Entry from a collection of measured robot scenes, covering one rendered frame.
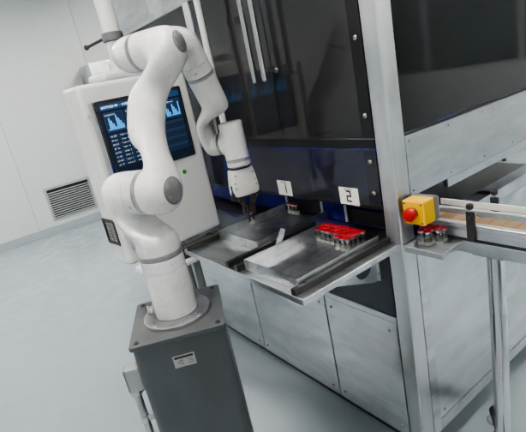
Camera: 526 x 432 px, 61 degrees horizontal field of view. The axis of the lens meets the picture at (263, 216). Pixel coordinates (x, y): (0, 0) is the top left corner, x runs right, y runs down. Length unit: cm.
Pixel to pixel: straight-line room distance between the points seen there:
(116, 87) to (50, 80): 465
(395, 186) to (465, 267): 53
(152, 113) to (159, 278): 43
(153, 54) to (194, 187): 99
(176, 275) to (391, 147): 70
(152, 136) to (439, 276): 104
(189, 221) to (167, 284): 90
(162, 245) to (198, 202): 94
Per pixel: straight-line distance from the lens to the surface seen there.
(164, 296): 125
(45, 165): 651
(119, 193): 120
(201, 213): 214
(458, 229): 144
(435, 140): 152
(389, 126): 134
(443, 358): 181
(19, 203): 649
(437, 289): 166
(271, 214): 190
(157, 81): 124
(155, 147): 118
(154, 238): 120
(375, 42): 133
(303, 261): 141
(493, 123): 183
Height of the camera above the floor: 145
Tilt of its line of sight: 17 degrees down
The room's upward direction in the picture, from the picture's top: 12 degrees counter-clockwise
